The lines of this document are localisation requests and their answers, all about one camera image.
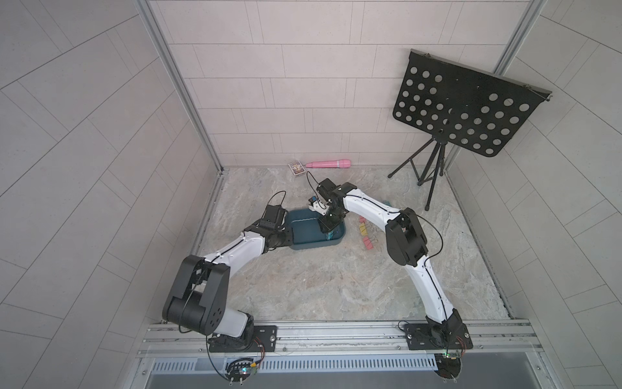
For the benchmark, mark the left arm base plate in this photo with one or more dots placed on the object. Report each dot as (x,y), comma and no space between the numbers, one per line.
(261,338)

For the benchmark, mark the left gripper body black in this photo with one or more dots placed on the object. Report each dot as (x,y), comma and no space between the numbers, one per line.
(282,237)

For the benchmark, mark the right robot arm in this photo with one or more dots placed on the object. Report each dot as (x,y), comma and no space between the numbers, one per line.
(406,245)

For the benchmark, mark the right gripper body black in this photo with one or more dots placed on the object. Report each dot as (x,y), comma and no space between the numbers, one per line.
(334,215)

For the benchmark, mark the controller board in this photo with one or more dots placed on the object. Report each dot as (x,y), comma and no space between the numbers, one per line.
(239,370)
(448,368)

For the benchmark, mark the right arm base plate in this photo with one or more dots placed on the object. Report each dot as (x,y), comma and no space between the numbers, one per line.
(424,336)

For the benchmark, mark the aluminium rail frame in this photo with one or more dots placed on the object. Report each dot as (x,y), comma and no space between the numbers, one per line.
(298,338)

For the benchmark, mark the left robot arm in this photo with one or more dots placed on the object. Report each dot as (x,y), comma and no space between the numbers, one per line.
(198,297)

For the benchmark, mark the black music stand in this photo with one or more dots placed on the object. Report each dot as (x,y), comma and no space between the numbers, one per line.
(462,107)

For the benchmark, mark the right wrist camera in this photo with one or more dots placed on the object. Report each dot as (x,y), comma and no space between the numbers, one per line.
(324,200)

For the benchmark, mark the right controller board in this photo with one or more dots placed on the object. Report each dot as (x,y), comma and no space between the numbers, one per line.
(448,368)

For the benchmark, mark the left controller board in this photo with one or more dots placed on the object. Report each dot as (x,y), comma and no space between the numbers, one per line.
(239,370)

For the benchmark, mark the teal plastic storage box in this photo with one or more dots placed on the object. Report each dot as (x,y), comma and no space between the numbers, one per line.
(307,233)

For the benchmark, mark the pink microphone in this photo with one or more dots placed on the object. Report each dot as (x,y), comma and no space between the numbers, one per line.
(329,164)

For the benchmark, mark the small card box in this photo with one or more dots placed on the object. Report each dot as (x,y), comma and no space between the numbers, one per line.
(297,168)

